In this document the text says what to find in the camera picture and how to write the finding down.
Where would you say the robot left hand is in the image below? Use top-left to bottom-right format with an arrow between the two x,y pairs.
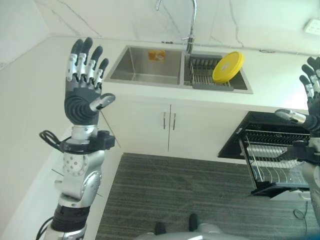
63,37 -> 117,126

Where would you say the stainless steel double sink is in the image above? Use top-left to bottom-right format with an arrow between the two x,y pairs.
103,44 -> 254,95

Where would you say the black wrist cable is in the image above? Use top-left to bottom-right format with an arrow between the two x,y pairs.
39,130 -> 73,152

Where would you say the black floor cable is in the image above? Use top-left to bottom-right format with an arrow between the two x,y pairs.
292,199 -> 311,232

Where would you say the black open dishwasher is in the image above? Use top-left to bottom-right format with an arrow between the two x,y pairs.
217,111 -> 316,197

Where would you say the orange sticker label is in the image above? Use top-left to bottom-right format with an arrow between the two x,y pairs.
148,50 -> 166,61

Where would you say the white cabinet door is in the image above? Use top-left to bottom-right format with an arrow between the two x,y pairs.
100,99 -> 172,151
167,103 -> 251,158

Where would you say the chrome gooseneck faucet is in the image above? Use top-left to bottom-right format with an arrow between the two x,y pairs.
155,0 -> 199,55

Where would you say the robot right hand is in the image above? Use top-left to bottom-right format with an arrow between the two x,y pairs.
274,56 -> 320,138

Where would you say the yellow round plate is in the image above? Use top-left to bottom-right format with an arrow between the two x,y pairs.
212,51 -> 246,82

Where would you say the grey striped floor mat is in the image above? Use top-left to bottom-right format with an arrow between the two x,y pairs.
95,152 -> 313,240

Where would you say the wire dishwasher rack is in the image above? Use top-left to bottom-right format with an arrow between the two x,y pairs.
239,129 -> 312,185

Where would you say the metal sink dish rack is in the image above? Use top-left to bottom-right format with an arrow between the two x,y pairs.
188,56 -> 234,91

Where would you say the white wall socket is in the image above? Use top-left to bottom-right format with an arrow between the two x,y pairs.
303,18 -> 320,34

